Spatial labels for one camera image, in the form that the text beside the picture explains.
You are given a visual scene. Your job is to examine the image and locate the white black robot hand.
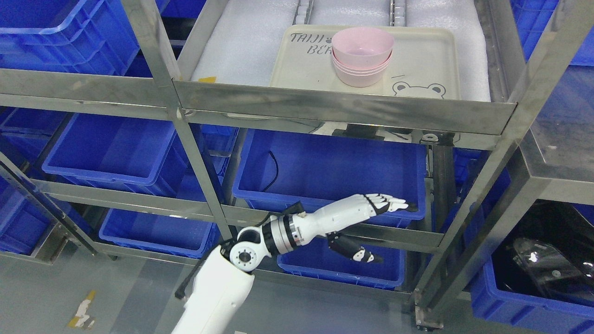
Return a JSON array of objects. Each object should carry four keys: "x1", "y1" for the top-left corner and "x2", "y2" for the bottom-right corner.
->
[{"x1": 289, "y1": 193, "x2": 418, "y2": 263}]

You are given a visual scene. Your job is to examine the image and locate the pink plastic bowl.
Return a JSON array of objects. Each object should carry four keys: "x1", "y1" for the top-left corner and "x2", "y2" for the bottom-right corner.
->
[{"x1": 331, "y1": 26, "x2": 395, "y2": 69}]

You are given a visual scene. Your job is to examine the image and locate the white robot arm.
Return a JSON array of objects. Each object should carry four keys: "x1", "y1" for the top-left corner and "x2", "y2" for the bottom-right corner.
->
[{"x1": 173, "y1": 214, "x2": 318, "y2": 334}]

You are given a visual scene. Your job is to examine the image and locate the steel shelf rack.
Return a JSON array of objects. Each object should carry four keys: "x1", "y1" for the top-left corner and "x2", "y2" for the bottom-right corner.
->
[{"x1": 1, "y1": 0, "x2": 593, "y2": 330}]

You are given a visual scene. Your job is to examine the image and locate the stacked pink bowls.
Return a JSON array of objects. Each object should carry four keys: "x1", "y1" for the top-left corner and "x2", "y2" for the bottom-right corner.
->
[{"x1": 332, "y1": 51, "x2": 393, "y2": 88}]

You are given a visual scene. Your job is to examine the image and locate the beige bear tray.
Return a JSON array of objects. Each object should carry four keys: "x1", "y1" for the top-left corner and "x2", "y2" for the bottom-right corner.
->
[{"x1": 270, "y1": 25, "x2": 461, "y2": 100}]

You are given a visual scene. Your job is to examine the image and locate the black helmet with visor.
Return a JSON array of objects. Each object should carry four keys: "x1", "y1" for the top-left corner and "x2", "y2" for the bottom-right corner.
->
[{"x1": 492, "y1": 199, "x2": 594, "y2": 307}]

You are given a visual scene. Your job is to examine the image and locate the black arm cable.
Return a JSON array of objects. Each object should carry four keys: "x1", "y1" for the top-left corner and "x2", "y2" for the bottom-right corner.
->
[{"x1": 174, "y1": 202, "x2": 305, "y2": 299}]

